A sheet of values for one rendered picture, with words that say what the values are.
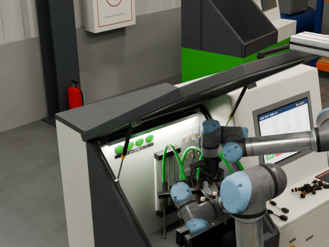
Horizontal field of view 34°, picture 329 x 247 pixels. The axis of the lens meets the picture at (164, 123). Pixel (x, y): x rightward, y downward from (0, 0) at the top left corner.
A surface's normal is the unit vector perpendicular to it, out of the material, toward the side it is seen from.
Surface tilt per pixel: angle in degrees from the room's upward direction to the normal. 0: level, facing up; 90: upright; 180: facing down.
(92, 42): 90
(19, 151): 0
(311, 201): 0
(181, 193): 45
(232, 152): 90
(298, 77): 76
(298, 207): 0
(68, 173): 90
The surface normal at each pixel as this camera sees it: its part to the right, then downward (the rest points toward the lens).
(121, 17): 0.69, 0.27
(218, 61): -0.62, 0.32
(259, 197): 0.53, 0.18
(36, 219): -0.02, -0.92
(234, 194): -0.85, 0.10
